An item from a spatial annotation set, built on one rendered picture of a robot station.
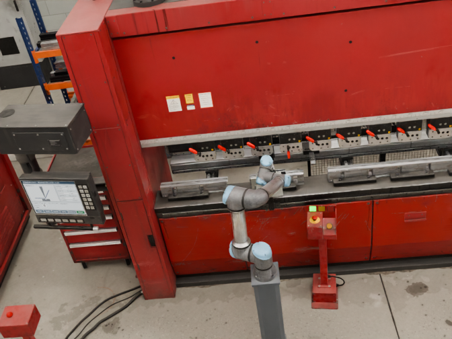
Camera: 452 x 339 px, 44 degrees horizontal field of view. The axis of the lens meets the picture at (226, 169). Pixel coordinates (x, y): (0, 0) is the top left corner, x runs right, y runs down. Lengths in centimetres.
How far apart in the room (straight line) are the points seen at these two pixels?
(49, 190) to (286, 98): 158
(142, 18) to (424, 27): 167
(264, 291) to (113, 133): 139
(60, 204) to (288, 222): 164
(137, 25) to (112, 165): 94
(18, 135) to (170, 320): 195
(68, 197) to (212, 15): 137
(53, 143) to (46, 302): 205
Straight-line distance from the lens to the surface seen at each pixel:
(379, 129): 385
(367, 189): 401
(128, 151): 366
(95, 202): 338
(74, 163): 461
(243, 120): 370
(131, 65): 357
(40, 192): 351
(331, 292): 432
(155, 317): 452
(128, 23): 343
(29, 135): 328
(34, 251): 549
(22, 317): 381
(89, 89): 346
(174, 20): 339
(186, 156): 432
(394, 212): 419
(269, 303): 369
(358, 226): 423
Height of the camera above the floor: 343
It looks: 37 degrees down
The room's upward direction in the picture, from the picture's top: 10 degrees counter-clockwise
